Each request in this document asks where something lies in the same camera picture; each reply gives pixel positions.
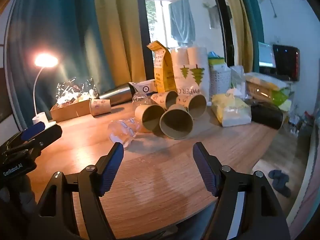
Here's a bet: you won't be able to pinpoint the patterned paper cup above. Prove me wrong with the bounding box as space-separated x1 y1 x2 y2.
89 99 111 116
151 90 178 110
176 94 207 119

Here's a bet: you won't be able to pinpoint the clear plastic cup with stickers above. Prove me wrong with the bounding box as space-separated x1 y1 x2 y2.
107 118 140 148

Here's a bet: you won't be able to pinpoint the plain kraft cup left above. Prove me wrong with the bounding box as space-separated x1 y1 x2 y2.
135 105 165 132

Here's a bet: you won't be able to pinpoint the plain kraft cup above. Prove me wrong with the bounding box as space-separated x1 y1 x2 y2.
135 105 165 132
159 104 194 140

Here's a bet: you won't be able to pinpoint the plain kraft cup front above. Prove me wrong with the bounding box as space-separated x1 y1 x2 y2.
159 104 194 140

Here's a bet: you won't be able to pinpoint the paper cup pack with trees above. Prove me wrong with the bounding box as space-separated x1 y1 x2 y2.
170 47 210 100

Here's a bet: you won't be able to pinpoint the gloved left hand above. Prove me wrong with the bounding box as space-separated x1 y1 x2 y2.
1 175 37 233

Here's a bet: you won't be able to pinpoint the brown cardboard box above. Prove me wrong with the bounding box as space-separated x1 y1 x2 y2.
50 100 90 122

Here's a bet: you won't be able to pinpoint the dark slippers on floor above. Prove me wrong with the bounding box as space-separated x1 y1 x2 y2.
268 170 291 198

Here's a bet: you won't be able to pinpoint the clear crinkly snack bag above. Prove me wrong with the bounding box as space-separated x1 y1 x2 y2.
55 77 98 107

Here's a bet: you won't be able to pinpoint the white desk lamp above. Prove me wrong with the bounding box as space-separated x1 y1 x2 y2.
32 52 59 126

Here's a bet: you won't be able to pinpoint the stainless steel thermos bottle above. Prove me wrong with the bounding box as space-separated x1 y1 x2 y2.
99 83 136 106

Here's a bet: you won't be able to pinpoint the teal curtain left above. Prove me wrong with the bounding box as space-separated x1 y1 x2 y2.
6 0 115 128

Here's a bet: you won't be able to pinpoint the teal curtain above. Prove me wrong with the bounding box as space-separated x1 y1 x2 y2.
243 0 264 73
6 0 115 128

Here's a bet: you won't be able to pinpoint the clear plastic bottle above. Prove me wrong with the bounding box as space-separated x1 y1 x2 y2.
132 92 151 111

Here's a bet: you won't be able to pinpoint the black pouch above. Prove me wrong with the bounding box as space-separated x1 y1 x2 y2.
251 102 284 129

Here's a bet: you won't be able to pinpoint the small white printed carton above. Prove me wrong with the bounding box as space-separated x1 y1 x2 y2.
129 79 157 95

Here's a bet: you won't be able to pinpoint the yellow printed paper bag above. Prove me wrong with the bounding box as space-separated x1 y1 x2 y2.
148 41 176 93

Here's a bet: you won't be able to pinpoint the green yellow snack bags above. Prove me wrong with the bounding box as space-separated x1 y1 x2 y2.
245 72 292 112

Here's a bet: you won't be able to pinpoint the clear plastic bag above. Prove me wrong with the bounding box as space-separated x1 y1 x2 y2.
230 65 247 99

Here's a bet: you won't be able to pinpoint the white perforated basket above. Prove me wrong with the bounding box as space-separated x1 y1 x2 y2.
209 63 231 96

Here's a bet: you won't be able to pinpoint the yellow curtain left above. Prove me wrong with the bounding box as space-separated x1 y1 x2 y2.
94 0 146 85

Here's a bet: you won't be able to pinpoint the yellow curtain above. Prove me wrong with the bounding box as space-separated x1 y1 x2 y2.
94 0 146 85
227 0 254 73

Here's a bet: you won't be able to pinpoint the computer monitor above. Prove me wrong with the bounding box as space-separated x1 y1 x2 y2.
258 42 276 68

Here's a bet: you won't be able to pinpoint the black red computer case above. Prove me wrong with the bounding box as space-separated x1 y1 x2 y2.
272 44 300 82

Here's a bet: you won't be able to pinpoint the yellow green sponge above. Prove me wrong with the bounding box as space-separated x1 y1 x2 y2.
208 51 225 66

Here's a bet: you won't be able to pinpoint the blue hanging towel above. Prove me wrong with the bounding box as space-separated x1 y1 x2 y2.
169 0 196 47

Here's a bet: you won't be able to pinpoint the grey hanging garment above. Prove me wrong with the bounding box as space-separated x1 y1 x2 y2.
203 3 220 29

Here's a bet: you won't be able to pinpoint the teal curtain right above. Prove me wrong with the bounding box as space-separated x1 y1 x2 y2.
243 0 264 73

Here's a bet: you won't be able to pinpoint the yellow curtain right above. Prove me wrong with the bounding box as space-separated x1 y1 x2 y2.
227 0 254 73

